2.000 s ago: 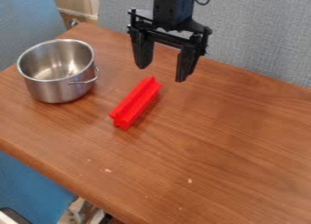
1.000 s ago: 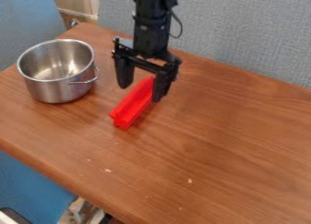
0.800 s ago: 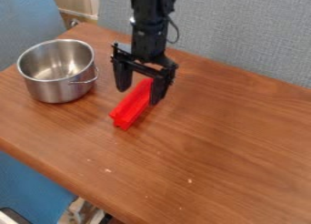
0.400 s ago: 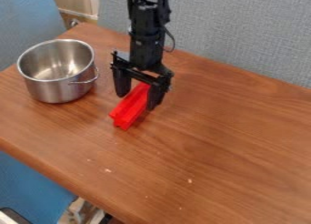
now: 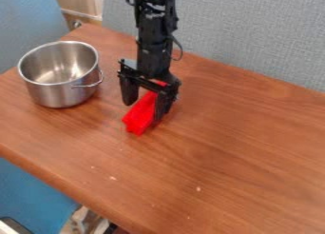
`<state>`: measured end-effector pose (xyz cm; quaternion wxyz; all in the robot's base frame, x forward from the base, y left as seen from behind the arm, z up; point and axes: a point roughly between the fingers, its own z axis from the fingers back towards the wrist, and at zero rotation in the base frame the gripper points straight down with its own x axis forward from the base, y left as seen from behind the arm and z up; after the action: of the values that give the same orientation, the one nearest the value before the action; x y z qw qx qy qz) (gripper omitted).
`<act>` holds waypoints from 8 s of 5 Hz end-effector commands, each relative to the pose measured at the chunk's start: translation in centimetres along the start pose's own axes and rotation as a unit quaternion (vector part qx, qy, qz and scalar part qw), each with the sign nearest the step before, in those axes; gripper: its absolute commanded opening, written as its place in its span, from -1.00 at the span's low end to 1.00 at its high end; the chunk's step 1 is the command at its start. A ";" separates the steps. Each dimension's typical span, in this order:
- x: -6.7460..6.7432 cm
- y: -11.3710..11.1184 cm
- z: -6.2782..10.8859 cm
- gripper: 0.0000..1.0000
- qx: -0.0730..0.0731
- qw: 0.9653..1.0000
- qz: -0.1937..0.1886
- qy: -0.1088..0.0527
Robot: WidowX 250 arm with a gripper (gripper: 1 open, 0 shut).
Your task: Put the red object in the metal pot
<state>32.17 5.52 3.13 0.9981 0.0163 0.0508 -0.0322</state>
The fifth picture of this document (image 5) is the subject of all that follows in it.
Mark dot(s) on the metal pot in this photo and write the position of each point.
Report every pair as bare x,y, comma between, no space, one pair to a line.
61,73

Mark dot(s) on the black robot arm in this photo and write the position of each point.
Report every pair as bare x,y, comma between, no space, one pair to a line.
155,22

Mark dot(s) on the white frame under table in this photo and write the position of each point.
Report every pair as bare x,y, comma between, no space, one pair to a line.
83,222

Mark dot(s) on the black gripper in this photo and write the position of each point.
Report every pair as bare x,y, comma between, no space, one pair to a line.
149,72

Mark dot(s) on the wooden crate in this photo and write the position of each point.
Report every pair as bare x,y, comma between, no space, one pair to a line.
86,7

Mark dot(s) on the red plastic block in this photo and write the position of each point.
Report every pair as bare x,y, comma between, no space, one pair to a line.
138,118

